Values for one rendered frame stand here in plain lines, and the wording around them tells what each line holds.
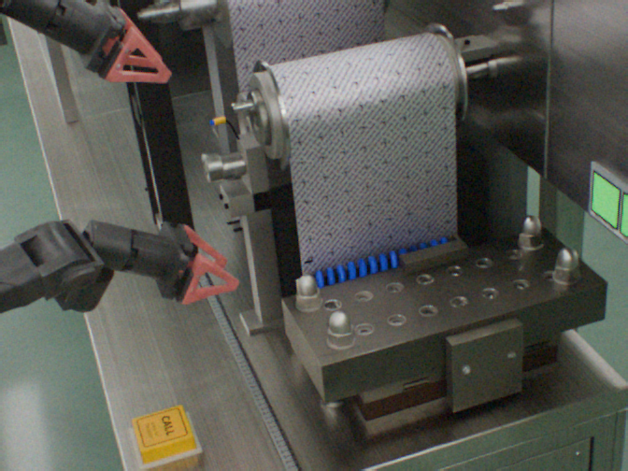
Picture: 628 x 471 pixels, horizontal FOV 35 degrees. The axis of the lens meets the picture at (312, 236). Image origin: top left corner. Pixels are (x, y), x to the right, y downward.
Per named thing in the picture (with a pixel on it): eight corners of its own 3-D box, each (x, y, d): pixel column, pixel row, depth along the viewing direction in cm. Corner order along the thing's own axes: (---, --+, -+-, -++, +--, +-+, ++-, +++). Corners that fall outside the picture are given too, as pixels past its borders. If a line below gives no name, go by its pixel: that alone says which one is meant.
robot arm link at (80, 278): (70, 276, 115) (32, 224, 118) (37, 338, 122) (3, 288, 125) (147, 258, 125) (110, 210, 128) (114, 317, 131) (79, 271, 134)
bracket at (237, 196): (237, 320, 152) (208, 140, 136) (278, 308, 153) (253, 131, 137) (247, 337, 148) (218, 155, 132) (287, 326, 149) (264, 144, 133)
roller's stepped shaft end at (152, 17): (137, 23, 146) (134, 3, 144) (178, 16, 148) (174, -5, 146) (142, 30, 143) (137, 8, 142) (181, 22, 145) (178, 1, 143)
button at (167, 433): (134, 432, 132) (130, 418, 131) (185, 417, 134) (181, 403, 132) (143, 466, 126) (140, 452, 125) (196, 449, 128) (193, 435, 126)
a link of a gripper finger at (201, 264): (232, 315, 130) (166, 302, 126) (219, 288, 136) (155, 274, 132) (251, 272, 128) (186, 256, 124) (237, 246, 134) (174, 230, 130)
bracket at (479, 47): (444, 51, 138) (444, 38, 137) (481, 43, 139) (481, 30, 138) (460, 64, 133) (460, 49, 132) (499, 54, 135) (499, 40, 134)
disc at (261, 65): (259, 141, 140) (247, 43, 132) (262, 140, 141) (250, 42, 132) (292, 189, 129) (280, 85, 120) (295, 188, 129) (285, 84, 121)
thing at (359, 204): (303, 281, 138) (290, 164, 128) (455, 240, 143) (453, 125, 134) (305, 283, 137) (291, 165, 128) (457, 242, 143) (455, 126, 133)
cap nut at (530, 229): (512, 240, 140) (512, 212, 137) (535, 234, 141) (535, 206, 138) (525, 252, 137) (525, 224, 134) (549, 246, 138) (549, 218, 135)
